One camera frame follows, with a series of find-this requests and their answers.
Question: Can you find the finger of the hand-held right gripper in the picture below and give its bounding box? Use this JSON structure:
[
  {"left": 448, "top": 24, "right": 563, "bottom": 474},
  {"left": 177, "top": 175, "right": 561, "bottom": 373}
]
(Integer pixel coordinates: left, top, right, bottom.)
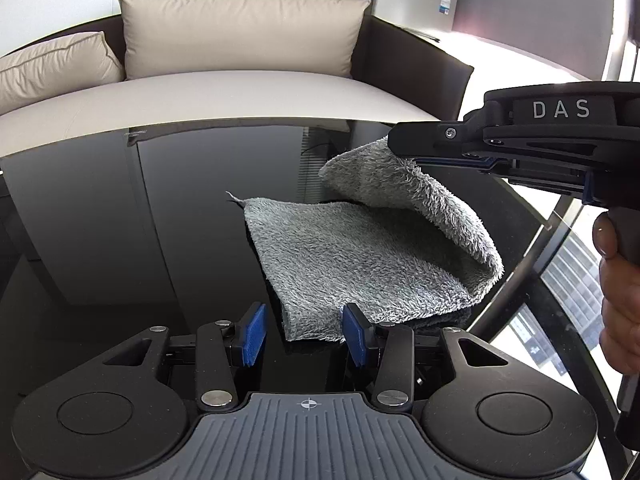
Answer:
[
  {"left": 389, "top": 121, "right": 493, "bottom": 162},
  {"left": 417, "top": 156, "right": 511, "bottom": 175}
]

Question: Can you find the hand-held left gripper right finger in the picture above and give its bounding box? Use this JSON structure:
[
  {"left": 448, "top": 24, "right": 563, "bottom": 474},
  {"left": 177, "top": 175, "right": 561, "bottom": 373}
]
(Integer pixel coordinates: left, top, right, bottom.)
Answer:
[{"left": 342, "top": 304, "right": 511, "bottom": 410}]

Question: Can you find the grey fluffy towel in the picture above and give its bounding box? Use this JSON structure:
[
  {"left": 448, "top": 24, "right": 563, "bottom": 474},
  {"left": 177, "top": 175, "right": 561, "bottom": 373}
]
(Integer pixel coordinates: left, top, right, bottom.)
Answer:
[{"left": 226, "top": 136, "right": 505, "bottom": 343}]

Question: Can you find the dark brown sofa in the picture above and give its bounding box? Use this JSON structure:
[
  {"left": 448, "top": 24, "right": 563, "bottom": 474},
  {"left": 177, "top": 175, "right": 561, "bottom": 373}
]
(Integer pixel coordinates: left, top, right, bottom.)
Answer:
[{"left": 0, "top": 0, "right": 475, "bottom": 161}]

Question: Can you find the small beige cushion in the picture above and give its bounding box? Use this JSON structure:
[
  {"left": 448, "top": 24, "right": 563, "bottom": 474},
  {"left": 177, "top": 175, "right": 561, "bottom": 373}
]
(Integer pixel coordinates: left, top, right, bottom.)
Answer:
[{"left": 0, "top": 31, "right": 126, "bottom": 111}]

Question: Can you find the large beige cushion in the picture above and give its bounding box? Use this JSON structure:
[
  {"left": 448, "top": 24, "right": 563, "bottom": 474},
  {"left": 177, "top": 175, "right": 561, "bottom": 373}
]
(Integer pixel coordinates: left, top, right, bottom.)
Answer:
[{"left": 116, "top": 0, "right": 373, "bottom": 81}]

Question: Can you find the person's right hand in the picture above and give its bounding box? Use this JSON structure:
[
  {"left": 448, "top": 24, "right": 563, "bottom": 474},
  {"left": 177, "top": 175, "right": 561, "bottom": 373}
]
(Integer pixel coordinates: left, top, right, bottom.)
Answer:
[{"left": 592, "top": 212, "right": 640, "bottom": 376}]

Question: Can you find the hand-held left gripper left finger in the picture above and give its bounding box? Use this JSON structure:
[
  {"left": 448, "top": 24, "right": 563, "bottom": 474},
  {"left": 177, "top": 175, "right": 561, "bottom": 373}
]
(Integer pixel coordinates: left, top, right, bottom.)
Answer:
[{"left": 100, "top": 302, "right": 268, "bottom": 412}]

